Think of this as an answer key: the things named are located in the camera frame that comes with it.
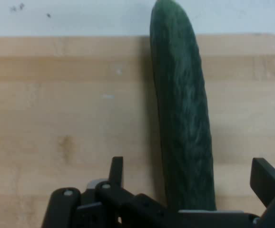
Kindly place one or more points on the bamboo cutting board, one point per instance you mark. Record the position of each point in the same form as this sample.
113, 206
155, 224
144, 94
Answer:
68, 114

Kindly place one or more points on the dark green cucumber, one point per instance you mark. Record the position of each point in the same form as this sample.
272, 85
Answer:
182, 114

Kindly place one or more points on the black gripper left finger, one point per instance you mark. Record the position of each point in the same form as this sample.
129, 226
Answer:
109, 199

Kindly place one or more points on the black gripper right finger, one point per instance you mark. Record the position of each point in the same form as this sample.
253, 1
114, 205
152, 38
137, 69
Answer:
268, 183

